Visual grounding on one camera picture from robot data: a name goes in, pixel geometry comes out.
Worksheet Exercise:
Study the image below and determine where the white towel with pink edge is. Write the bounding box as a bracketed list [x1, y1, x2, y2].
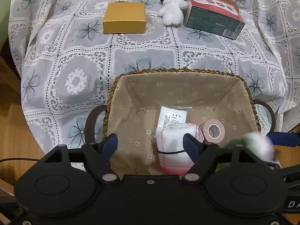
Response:
[155, 122, 204, 175]

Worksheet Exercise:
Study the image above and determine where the white lace floral tablecloth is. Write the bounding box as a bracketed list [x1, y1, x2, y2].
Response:
[7, 0, 300, 166]

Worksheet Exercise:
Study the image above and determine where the white labelled plastic packet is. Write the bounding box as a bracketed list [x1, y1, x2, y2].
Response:
[157, 105, 188, 132]

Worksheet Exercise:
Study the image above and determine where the gold cardboard box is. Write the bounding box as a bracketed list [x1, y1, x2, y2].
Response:
[102, 1, 147, 35]

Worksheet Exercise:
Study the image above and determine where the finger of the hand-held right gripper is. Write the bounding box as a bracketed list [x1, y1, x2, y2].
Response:
[280, 165, 300, 184]
[267, 131, 300, 147]

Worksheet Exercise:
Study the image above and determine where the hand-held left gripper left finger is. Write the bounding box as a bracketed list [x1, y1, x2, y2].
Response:
[41, 133, 122, 185]

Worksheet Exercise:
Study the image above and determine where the green fabric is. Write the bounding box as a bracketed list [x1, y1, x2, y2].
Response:
[0, 0, 15, 54]

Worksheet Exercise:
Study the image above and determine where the black cable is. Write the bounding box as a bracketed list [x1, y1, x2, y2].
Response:
[0, 157, 41, 164]

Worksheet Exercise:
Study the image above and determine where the green white plush toy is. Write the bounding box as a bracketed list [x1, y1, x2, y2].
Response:
[222, 132, 275, 163]

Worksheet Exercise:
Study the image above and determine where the red and green carton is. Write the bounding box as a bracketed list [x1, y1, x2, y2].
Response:
[185, 0, 246, 40]

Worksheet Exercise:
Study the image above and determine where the black elastic band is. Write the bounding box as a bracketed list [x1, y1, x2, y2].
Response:
[157, 149, 188, 156]

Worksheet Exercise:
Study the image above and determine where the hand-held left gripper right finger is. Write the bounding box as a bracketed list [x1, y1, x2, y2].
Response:
[182, 133, 258, 185]

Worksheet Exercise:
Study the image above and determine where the beige tape roll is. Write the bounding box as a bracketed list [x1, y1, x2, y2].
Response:
[202, 119, 226, 146]

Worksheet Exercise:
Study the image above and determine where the woven basket with fabric liner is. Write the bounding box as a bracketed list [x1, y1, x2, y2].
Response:
[84, 67, 276, 176]

